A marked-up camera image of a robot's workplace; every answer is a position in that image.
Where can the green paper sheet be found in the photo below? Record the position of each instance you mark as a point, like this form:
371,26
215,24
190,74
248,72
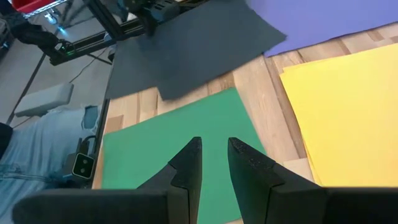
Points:
155,140

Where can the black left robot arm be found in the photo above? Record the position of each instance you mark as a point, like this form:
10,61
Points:
155,12

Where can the person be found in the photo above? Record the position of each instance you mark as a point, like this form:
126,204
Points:
37,155

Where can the black table frame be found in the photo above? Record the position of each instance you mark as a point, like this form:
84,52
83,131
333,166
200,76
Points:
93,46

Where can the table-level camera box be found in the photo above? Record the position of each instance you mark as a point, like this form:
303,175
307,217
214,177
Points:
83,165

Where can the pale grey box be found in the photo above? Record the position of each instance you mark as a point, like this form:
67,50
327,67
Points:
43,99

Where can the red crate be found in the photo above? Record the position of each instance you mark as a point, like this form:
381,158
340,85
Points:
31,3

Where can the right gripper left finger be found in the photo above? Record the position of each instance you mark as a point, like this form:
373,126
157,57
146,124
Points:
109,207

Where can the black device green light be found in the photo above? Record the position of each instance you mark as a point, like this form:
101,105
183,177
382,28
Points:
62,51

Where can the yellow paper sheet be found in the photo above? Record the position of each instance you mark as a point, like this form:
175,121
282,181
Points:
348,109

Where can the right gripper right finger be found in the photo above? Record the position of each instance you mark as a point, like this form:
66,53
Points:
311,207

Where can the black bag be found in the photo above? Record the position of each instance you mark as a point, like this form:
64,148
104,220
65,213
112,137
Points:
28,31

